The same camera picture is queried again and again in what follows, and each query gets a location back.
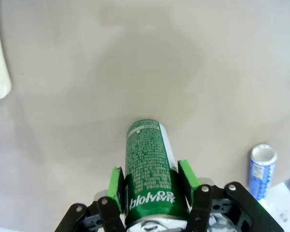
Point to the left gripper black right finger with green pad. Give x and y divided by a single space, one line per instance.
207 207

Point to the blue Pocari Sweat can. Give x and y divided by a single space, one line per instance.
261 174

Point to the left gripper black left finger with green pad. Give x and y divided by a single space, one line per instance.
104 215

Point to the green cider can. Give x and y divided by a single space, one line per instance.
147 157

